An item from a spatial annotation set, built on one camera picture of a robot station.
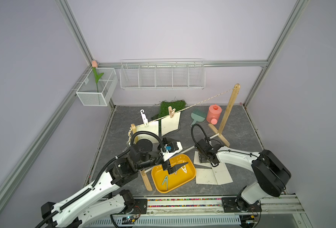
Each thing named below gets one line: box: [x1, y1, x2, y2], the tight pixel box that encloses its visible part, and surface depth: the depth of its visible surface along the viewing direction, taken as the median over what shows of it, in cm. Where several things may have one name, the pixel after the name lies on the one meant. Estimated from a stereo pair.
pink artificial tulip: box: [91, 60, 104, 93], surface depth 91 cm
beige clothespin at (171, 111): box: [168, 105, 176, 119], surface depth 57 cm
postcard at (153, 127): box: [135, 120, 159, 143], surface depth 57 cm
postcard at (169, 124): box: [161, 111, 181, 137], surface depth 63 cm
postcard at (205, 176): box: [195, 168, 219, 185], surface depth 85 cm
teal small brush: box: [190, 108, 208, 128], surface depth 117 cm
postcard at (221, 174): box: [210, 161, 234, 186], surface depth 85 cm
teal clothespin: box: [161, 175, 168, 190], surface depth 82 cm
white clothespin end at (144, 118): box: [140, 109, 149, 127], surface depth 54 cm
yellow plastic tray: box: [150, 153, 196, 194], surface depth 84 cm
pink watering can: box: [206, 104, 223, 125], surface depth 105 cm
